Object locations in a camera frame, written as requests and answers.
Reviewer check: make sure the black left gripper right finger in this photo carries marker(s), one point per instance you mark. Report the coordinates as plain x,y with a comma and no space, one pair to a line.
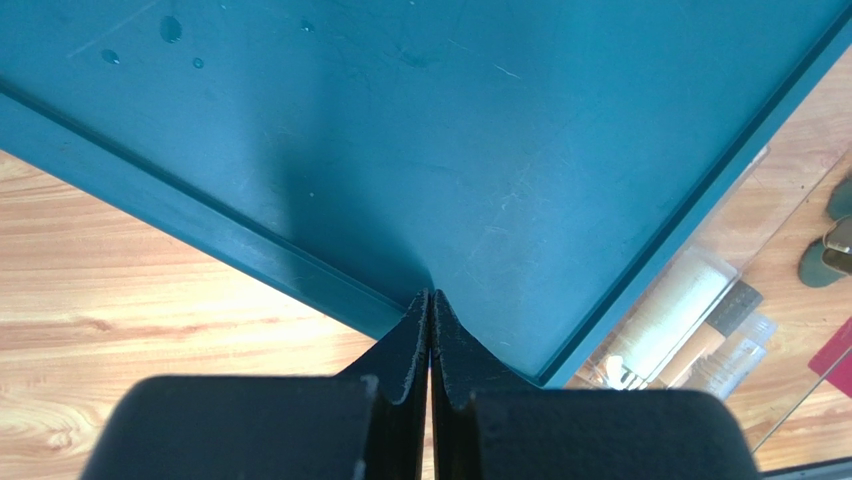
489,423

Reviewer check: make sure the cream white pump bottle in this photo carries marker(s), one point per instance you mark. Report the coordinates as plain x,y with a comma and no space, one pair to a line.
682,297

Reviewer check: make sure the clear drawer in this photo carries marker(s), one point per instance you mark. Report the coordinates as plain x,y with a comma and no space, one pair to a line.
789,413

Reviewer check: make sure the clear glass foundation bottle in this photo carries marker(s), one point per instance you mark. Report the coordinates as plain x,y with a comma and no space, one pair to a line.
725,369

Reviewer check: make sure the black round jar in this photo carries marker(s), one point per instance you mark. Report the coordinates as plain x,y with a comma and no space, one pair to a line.
837,246

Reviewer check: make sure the green round compact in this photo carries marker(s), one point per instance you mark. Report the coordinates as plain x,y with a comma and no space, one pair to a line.
839,204
812,272

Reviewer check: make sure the green round compact upper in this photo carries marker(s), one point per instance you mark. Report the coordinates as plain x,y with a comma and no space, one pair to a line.
839,204

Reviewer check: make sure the teal drawer organizer box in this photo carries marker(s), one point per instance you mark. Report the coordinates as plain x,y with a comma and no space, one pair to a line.
538,161

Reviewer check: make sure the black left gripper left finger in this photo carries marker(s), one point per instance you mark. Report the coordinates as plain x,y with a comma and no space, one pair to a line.
365,422

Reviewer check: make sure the green round compact lower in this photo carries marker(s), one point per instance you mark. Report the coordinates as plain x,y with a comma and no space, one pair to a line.
812,272

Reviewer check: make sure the beige tube grey cap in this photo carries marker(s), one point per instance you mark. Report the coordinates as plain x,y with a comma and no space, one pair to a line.
735,306

